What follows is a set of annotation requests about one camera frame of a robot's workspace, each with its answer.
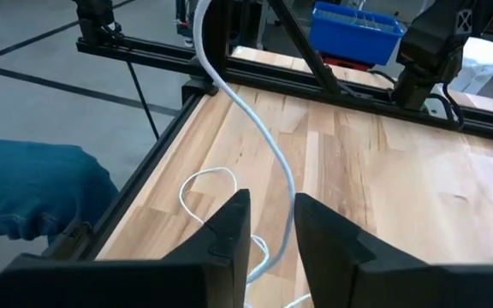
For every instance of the blue plastic crate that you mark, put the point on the blue plastic crate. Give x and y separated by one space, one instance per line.
353 40

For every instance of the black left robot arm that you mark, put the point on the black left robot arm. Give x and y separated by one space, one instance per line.
430 47

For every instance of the white trash bin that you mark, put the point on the white trash bin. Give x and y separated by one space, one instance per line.
482 64

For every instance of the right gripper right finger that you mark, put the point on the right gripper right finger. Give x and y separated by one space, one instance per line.
336 265

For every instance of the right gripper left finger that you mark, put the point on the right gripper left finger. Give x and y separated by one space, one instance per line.
225 256

